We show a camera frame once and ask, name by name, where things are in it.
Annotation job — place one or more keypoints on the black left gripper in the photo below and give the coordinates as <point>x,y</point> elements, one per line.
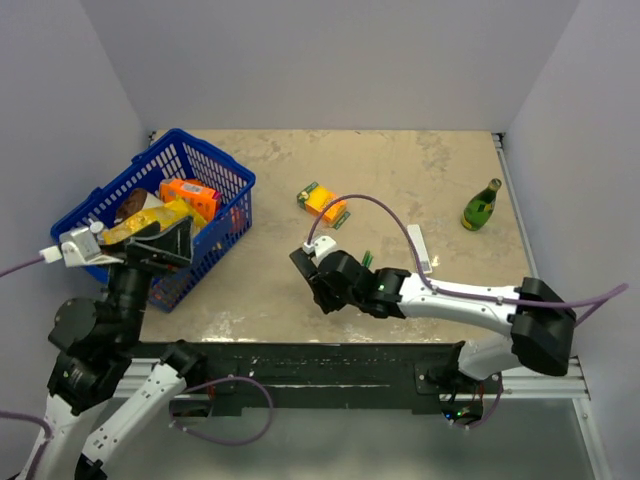
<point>177,241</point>

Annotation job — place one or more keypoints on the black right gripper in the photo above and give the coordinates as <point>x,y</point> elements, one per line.
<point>322,296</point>

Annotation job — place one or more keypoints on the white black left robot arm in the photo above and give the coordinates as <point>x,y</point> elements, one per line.
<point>95,340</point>

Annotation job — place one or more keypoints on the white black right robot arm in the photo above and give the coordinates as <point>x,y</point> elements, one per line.
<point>530,324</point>

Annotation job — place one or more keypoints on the white remote control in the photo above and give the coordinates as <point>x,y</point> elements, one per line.
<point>418,240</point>

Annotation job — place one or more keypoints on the yellow chips bag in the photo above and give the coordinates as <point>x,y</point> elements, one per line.
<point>165,215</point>

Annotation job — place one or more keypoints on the orange carton box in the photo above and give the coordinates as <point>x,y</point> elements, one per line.
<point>205,200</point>

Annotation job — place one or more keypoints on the brown white package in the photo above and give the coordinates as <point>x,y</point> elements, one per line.
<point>139,199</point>

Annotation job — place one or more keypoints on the orange yellow battery pack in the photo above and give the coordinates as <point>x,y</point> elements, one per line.
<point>314,198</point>

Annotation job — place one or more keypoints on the blue plastic basket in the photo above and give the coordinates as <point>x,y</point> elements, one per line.
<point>177,154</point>

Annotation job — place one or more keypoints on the green glass bottle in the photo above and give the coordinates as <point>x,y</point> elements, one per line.
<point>480,208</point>

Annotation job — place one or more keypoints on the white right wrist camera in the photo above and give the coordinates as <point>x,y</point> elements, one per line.
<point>320,247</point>

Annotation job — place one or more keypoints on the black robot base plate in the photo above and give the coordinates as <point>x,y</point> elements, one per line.
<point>353,376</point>

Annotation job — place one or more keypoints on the aluminium frame rail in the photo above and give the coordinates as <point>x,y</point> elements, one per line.
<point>522,383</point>

